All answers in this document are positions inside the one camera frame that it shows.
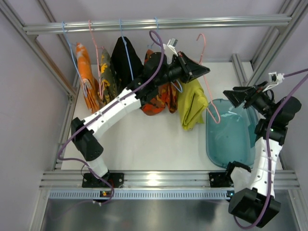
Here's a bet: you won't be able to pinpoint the pink wire hanger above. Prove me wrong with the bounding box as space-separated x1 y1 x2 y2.
196 33 221 124
88 20 103 100

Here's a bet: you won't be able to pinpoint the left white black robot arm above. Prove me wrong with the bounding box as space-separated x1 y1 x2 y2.
71 51 210 179

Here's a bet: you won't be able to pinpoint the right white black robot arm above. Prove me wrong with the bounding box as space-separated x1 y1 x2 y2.
223 82 302 229

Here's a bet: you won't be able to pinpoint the orange red camouflage trousers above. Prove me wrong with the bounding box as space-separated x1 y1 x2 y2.
140 49 179 117

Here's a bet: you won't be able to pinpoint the blue hanger with camouflage trousers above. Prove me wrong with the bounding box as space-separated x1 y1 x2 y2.
147 16 183 93

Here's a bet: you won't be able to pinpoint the black trousers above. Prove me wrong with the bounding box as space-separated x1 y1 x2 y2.
111 37 143 91

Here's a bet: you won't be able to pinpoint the blue hanger with black trousers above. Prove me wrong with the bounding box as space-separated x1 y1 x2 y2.
119 18 134 81

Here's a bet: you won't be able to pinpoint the green yellow camouflage trousers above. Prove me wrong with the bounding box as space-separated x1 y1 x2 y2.
98 48 118 106

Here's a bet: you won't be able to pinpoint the orange white trousers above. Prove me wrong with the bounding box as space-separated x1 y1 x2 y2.
76 42 100 114

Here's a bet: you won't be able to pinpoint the teal transparent plastic bin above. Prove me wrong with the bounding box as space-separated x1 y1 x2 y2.
205 99 258 168

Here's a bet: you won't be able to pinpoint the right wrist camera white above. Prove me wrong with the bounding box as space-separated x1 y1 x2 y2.
263 72 284 92

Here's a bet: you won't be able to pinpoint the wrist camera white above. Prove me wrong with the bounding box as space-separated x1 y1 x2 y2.
163 38 178 64
263 72 284 92

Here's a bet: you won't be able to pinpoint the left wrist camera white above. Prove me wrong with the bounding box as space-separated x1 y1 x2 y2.
163 38 178 64

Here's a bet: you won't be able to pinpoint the aluminium frame right post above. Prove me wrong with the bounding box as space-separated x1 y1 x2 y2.
231 0 308 86

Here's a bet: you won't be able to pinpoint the aluminium frame post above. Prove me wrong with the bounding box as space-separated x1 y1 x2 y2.
231 0 308 86
0 0 77 170

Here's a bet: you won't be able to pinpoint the aluminium hanging rail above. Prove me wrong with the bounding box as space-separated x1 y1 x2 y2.
23 14 292 35

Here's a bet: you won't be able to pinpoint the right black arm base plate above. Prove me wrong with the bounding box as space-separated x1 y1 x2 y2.
209 172 233 188

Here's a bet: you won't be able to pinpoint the blue wire hanger leftmost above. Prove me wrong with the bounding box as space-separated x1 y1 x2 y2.
61 21 88 97

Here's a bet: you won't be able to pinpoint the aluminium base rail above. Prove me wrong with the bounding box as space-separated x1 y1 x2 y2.
39 169 300 191

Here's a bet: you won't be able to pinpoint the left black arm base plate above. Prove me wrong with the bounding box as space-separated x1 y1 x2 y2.
82 173 124 188

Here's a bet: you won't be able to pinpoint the aluminium frame left post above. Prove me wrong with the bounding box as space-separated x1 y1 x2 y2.
0 0 77 170

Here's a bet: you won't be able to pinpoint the grey slotted cable duct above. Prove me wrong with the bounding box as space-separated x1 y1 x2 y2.
49 189 234 200

